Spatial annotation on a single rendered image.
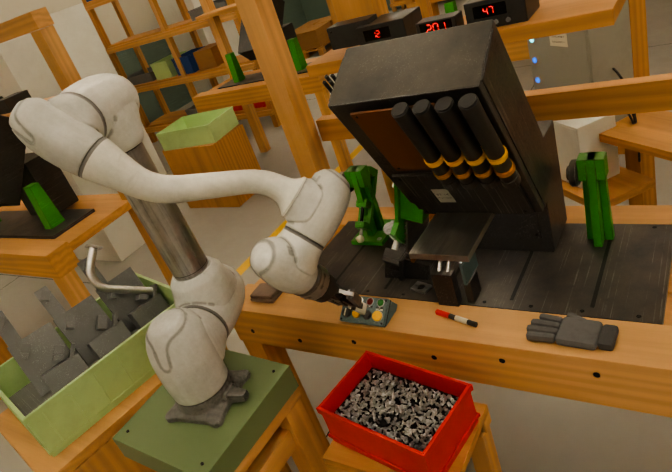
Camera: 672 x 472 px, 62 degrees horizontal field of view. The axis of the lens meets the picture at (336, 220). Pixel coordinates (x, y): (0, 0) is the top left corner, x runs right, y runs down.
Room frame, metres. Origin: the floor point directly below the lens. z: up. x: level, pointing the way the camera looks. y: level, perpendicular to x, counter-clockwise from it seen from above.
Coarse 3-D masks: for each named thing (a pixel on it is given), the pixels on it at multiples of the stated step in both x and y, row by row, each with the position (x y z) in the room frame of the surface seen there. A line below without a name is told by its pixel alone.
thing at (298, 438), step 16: (288, 416) 1.17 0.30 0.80; (304, 416) 1.21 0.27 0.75; (288, 432) 1.17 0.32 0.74; (304, 432) 1.19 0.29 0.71; (272, 448) 1.13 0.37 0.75; (288, 448) 1.15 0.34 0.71; (304, 448) 1.17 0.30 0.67; (320, 448) 1.21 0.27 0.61; (256, 464) 1.10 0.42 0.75; (272, 464) 1.10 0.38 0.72; (304, 464) 1.18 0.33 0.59; (320, 464) 1.19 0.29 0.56
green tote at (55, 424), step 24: (168, 288) 1.83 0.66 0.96; (144, 336) 1.61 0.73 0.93; (120, 360) 1.54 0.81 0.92; (144, 360) 1.58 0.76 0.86; (0, 384) 1.68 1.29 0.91; (24, 384) 1.71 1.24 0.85; (72, 384) 1.45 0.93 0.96; (96, 384) 1.48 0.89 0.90; (120, 384) 1.52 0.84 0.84; (48, 408) 1.40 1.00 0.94; (72, 408) 1.43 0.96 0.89; (96, 408) 1.46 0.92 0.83; (48, 432) 1.37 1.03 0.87; (72, 432) 1.40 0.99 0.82
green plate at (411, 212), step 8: (400, 192) 1.43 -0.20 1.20; (400, 200) 1.43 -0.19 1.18; (408, 200) 1.41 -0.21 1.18; (400, 208) 1.43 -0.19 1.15; (408, 208) 1.42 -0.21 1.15; (416, 208) 1.40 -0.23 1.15; (400, 216) 1.44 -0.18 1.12; (408, 216) 1.42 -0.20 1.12; (416, 216) 1.41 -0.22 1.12; (424, 216) 1.41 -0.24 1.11
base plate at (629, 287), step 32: (352, 224) 1.92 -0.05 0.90; (576, 224) 1.42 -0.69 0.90; (640, 224) 1.31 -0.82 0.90; (320, 256) 1.77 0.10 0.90; (352, 256) 1.70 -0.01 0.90; (480, 256) 1.43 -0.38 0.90; (512, 256) 1.38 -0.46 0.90; (544, 256) 1.32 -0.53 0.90; (576, 256) 1.28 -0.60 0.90; (608, 256) 1.23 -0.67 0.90; (640, 256) 1.18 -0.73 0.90; (352, 288) 1.51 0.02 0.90; (384, 288) 1.45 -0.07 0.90; (512, 288) 1.24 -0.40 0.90; (544, 288) 1.19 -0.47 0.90; (576, 288) 1.15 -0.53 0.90; (608, 288) 1.11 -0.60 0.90; (640, 288) 1.07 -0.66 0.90; (640, 320) 0.97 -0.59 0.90
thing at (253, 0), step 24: (240, 0) 2.11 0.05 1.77; (264, 0) 2.10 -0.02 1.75; (336, 0) 1.87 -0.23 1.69; (360, 0) 1.81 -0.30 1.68; (384, 0) 1.85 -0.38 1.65; (264, 24) 2.07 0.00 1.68; (264, 48) 2.09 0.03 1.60; (288, 48) 2.13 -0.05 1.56; (264, 72) 2.11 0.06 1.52; (288, 72) 2.10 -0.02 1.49; (288, 96) 2.07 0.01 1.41; (288, 120) 2.10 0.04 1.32; (312, 120) 2.13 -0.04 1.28; (312, 144) 2.09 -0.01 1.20; (312, 168) 2.08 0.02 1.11; (432, 216) 1.80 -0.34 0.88
